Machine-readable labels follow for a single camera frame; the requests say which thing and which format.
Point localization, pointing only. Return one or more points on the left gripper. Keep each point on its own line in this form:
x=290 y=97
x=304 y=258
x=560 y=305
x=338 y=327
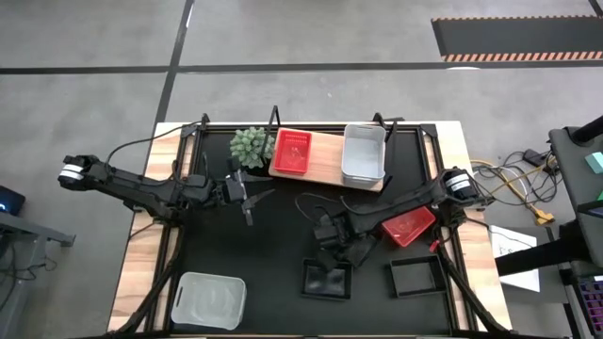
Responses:
x=231 y=188

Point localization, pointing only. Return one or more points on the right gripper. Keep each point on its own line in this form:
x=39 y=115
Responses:
x=332 y=233

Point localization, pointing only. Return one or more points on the red slotted plastic basket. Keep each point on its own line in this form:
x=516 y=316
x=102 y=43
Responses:
x=407 y=227
x=292 y=151

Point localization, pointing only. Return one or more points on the white plastic basket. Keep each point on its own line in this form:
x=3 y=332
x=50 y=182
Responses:
x=363 y=153

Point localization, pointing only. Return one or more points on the clear container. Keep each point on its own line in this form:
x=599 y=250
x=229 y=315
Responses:
x=207 y=301

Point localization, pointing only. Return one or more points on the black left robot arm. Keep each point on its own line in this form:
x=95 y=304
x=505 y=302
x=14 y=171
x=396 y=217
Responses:
x=141 y=188

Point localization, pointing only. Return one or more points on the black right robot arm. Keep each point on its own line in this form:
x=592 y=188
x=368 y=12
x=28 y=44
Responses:
x=405 y=202

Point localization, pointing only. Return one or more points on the green artificial potted plant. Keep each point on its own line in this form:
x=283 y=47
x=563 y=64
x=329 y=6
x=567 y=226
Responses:
x=250 y=147

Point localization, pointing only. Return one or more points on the black table mat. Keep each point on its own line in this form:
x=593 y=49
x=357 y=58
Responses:
x=273 y=263

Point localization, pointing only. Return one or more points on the wooden cutting board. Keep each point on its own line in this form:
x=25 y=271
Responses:
x=327 y=165

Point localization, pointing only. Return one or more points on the small red clip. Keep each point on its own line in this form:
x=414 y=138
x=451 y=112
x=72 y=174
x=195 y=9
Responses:
x=434 y=246

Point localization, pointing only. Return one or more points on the white paper sheet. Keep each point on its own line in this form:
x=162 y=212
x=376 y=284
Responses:
x=523 y=282

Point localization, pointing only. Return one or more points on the black stand base bar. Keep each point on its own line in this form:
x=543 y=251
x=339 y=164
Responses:
x=542 y=256

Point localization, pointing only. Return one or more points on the black power adapter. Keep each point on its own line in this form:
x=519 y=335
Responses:
x=534 y=156

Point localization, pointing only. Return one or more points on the grey desk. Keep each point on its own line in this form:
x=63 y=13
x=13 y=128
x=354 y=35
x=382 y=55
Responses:
x=23 y=227

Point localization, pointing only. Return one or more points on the black device with blue light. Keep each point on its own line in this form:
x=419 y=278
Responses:
x=9 y=200

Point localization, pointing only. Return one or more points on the grey cart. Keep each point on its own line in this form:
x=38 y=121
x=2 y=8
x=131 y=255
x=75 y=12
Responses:
x=572 y=179

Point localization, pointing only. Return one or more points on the backlit keyboard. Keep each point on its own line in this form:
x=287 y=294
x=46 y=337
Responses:
x=591 y=296

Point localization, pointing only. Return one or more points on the teal block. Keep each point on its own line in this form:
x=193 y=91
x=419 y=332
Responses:
x=594 y=162

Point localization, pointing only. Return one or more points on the hazard striped black floor mat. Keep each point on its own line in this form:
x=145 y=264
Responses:
x=518 y=35

